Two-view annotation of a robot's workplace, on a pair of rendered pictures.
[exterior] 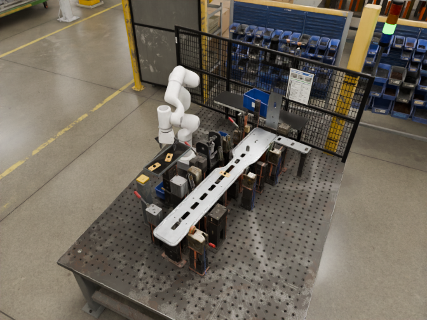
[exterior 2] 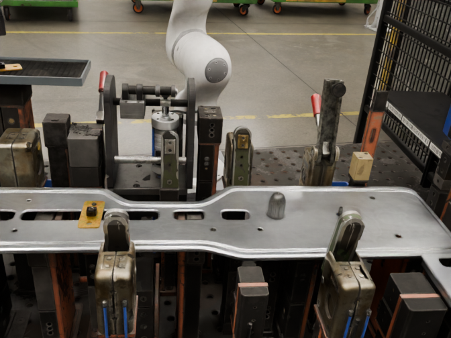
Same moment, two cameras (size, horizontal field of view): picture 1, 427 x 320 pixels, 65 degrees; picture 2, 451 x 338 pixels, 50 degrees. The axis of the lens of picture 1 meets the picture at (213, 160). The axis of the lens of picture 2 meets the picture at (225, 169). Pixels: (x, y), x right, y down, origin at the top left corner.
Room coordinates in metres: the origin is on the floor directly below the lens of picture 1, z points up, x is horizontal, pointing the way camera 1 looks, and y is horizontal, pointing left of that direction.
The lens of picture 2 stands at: (1.53, -0.78, 1.51)
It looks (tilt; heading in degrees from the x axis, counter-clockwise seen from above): 29 degrees down; 48
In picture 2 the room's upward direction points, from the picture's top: 4 degrees clockwise
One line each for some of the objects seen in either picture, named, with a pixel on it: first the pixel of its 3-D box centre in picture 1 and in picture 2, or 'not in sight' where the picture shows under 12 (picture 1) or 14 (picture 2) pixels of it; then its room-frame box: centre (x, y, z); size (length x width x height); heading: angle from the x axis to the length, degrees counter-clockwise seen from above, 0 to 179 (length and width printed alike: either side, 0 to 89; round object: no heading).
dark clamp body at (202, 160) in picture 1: (201, 176); (92, 206); (1.91, 0.10, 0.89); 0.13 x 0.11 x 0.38; 56
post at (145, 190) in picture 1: (147, 202); not in sight; (1.61, 0.46, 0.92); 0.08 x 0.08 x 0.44; 56
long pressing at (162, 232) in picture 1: (223, 176); (80, 218); (1.81, -0.08, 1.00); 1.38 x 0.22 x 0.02; 146
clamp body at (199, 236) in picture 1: (199, 251); not in sight; (1.24, 0.08, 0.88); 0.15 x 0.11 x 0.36; 56
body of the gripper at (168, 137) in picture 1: (166, 134); not in sight; (1.82, 0.32, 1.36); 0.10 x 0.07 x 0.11; 81
